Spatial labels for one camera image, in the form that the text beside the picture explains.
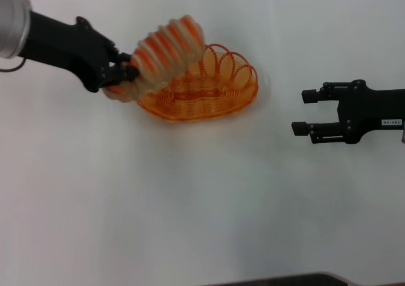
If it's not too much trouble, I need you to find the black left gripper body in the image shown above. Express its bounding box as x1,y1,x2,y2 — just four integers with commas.
18,10,118,93

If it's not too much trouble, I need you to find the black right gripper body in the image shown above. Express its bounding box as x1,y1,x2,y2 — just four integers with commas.
337,80,405,144

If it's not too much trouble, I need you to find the orange plastic woven basket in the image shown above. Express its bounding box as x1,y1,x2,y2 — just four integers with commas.
137,43,259,121

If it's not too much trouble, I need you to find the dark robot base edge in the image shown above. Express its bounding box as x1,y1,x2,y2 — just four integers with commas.
202,271,358,286

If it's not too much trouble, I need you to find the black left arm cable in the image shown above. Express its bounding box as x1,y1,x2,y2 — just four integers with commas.
0,56,26,73

